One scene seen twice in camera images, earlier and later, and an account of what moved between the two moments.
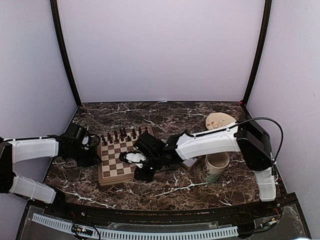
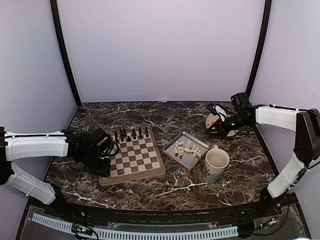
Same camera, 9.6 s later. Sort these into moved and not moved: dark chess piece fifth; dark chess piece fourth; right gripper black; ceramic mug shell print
Moved: right gripper black
Not moved: dark chess piece fourth; ceramic mug shell print; dark chess piece fifth
